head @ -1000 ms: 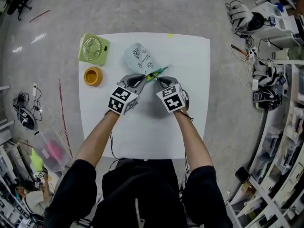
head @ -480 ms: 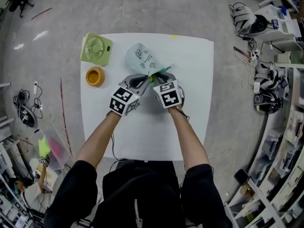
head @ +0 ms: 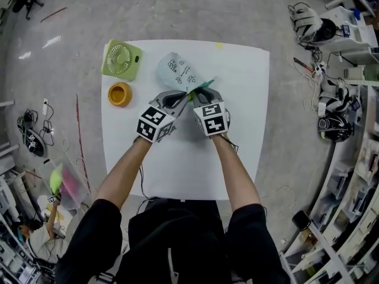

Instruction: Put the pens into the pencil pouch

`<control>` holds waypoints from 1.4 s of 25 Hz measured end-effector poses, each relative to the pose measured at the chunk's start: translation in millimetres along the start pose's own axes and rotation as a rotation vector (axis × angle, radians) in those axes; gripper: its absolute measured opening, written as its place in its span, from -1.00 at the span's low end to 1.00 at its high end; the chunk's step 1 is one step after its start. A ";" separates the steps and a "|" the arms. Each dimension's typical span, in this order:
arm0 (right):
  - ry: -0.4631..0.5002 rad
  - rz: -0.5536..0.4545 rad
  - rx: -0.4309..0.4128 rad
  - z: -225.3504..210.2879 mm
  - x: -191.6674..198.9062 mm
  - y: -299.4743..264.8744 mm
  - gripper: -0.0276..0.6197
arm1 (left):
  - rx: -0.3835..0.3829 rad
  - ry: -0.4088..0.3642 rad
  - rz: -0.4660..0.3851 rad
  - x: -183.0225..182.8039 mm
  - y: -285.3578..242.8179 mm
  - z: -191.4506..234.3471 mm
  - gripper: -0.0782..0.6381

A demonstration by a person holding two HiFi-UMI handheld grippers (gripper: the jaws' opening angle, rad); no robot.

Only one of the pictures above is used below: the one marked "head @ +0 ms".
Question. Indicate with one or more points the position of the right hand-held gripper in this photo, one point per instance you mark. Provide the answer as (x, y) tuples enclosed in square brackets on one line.
[(211, 118)]

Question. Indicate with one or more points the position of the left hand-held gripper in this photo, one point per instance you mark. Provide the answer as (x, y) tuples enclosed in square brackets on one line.
[(154, 123)]

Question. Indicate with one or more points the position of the yellow pen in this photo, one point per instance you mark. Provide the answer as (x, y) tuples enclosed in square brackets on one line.
[(192, 93)]

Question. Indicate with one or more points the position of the green pen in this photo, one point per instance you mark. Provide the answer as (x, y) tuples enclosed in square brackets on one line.
[(208, 83)]

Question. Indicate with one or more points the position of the mint printed pencil pouch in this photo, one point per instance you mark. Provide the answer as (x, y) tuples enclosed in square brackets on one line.
[(177, 69)]

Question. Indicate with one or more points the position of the person's left forearm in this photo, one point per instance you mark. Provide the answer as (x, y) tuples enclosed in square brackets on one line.
[(124, 170)]

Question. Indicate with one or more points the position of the person's right forearm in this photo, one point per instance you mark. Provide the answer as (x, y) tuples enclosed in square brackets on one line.
[(234, 173)]

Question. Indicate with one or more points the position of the green square desk fan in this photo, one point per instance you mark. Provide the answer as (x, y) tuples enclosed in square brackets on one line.
[(121, 59)]

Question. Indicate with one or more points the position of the clear plastic storage bin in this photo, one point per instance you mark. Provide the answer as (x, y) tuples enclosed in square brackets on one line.
[(69, 185)]

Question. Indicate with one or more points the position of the yellow-green cloth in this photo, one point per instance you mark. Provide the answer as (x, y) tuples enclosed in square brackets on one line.
[(56, 177)]

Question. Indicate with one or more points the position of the white power strip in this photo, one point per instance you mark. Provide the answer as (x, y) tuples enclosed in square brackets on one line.
[(320, 68)]

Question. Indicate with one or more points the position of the person's black clothing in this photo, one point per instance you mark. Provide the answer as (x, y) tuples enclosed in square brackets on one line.
[(177, 241)]

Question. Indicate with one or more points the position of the black helmet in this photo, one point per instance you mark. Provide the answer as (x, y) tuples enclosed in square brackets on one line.
[(334, 127)]

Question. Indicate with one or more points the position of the black round stool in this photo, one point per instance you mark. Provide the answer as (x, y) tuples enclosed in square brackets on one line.
[(301, 220)]

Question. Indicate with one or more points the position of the short red stick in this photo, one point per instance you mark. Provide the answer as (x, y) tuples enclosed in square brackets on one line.
[(53, 14)]

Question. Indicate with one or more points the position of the white shelving unit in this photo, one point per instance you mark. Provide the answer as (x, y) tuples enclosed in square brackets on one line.
[(349, 188)]

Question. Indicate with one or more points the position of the white rolling cart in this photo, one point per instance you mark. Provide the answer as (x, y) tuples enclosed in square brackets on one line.
[(349, 31)]

